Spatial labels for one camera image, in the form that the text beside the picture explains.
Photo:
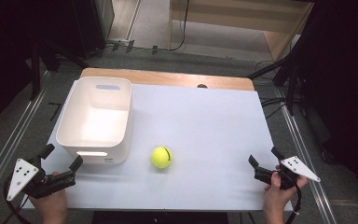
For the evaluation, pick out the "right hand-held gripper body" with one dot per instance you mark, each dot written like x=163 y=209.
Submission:
x=300 y=166

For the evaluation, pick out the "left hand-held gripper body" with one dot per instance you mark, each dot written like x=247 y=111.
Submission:
x=21 y=175

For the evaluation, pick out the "white plastic storage bin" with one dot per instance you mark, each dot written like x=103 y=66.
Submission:
x=94 y=124

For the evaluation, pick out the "yellow tennis ball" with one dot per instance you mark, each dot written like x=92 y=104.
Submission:
x=161 y=157

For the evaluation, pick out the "person's right hand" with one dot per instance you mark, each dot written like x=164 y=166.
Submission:
x=275 y=197

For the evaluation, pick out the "person's left hand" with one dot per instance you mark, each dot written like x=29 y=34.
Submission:
x=52 y=205

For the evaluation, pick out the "white board on table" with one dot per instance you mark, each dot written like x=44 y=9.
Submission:
x=199 y=140

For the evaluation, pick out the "black tripod stand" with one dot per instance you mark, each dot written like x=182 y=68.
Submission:
x=289 y=77

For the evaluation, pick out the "black curtain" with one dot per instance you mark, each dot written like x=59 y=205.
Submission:
x=6 y=46
x=348 y=77

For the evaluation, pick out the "wooden table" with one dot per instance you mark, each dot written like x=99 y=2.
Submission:
x=167 y=77

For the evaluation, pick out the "white power strip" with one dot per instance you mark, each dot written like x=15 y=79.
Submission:
x=118 y=40

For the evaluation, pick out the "dark cabinet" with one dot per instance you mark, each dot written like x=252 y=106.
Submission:
x=90 y=25

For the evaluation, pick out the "metal floor rail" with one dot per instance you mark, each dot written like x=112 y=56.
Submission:
x=9 y=140
x=304 y=155

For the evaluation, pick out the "light wooden desk frame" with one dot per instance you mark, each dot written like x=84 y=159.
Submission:
x=230 y=15

